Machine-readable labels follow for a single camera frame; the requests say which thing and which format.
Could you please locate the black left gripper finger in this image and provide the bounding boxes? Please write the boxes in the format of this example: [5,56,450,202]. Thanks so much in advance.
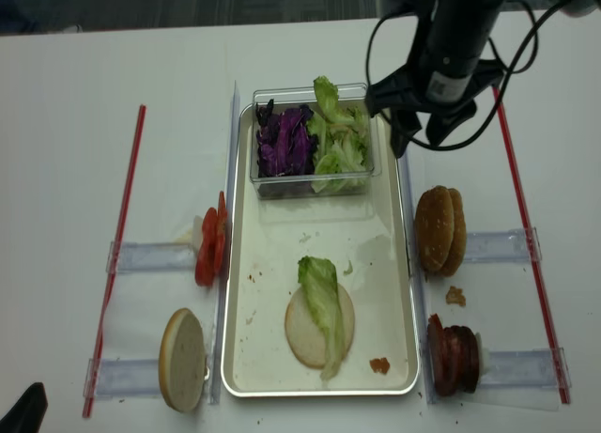
[0,382,48,433]

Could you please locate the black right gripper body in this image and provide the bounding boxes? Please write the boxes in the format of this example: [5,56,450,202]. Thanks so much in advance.
[365,59,502,118]

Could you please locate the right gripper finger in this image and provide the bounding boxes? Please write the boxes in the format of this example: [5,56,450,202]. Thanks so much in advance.
[425,101,477,147]
[390,109,422,158]

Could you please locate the single lettuce leaf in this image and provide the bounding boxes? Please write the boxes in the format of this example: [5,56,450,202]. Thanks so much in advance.
[298,255,345,382]

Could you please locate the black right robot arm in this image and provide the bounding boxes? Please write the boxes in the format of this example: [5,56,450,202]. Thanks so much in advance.
[364,0,506,158]

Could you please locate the green lettuce pile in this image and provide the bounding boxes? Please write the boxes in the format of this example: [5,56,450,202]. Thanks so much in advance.
[307,76,370,194]

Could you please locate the small lettuce scrap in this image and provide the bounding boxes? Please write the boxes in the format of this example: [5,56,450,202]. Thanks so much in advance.
[343,260,353,275]

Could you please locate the meat crumb on table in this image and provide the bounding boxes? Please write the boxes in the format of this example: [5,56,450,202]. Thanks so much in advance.
[445,286,466,307]

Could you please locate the tomato slices stack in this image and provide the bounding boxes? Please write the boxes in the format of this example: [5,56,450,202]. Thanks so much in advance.
[194,191,228,287]

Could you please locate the tomato scrap on tray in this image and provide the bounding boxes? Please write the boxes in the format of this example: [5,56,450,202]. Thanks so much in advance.
[369,357,391,375]

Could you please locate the clear plastic salad box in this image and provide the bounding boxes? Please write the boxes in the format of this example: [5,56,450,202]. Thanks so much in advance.
[249,76,377,199]

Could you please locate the red rod left side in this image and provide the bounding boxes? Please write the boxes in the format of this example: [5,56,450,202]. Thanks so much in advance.
[82,104,146,420]

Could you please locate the red rod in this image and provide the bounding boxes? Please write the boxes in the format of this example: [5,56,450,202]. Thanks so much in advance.
[493,87,572,405]
[82,104,146,420]

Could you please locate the sesame bun tops pair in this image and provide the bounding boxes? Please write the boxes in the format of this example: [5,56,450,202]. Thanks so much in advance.
[414,185,467,277]

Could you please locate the purple cabbage leaves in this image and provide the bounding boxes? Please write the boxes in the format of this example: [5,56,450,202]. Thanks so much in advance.
[255,99,318,178]

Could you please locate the upright bun half left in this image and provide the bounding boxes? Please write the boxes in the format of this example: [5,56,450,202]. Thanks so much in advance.
[158,308,207,413]

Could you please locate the cream metal tray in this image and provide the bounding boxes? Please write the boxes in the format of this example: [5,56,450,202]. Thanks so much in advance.
[221,107,420,397]

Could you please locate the clear long divider right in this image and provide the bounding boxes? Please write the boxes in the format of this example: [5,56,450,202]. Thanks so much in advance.
[398,149,438,405]

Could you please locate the white pusher block right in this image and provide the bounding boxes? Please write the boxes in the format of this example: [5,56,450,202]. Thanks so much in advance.
[474,332,491,379]

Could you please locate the bun base on tray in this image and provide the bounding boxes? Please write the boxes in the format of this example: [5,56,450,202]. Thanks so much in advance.
[285,285,355,369]

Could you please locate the white plastic pusher block left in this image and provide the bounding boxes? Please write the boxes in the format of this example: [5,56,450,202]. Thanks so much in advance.
[175,216,203,254]

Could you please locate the red rod right side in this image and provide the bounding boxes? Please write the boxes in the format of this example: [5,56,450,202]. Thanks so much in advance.
[493,87,572,405]

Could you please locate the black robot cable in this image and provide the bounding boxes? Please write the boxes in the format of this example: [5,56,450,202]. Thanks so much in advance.
[364,0,601,152]

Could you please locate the clear plastic rail lower left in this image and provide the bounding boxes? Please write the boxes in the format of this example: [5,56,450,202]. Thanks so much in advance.
[84,359,161,399]

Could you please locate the clear plastic rail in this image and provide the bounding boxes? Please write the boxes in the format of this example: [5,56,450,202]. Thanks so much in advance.
[106,241,196,274]
[464,228,542,263]
[84,359,161,399]
[478,348,572,389]

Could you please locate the clear plastic rail upper right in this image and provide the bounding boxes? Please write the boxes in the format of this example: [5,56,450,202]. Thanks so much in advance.
[464,228,542,263]

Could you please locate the clear plastic rail upper left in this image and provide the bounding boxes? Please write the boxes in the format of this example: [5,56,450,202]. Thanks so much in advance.
[106,241,196,274]

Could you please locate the clear plastic rail lower right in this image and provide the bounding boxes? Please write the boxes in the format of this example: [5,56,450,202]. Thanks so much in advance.
[478,348,572,389]

